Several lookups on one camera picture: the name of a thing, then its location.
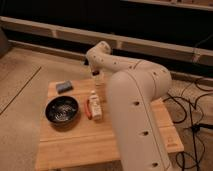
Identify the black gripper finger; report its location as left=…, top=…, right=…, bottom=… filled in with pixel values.
left=92, top=71, right=100, bottom=76

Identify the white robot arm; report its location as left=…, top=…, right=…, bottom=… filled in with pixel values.
left=86, top=41, right=173, bottom=171

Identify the white ceramic cup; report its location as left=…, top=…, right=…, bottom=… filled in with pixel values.
left=93, top=74, right=105, bottom=100

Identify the white glue bottle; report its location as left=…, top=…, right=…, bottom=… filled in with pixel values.
left=89, top=90, right=102, bottom=121

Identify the blue sponge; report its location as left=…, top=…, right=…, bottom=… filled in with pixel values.
left=56, top=81, right=73, bottom=94

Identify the black bowl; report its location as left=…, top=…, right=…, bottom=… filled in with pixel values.
left=45, top=96, right=79, bottom=125

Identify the wooden table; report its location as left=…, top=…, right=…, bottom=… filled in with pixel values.
left=34, top=78, right=185, bottom=171

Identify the white shelf rail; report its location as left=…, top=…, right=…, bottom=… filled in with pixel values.
left=0, top=16, right=213, bottom=66

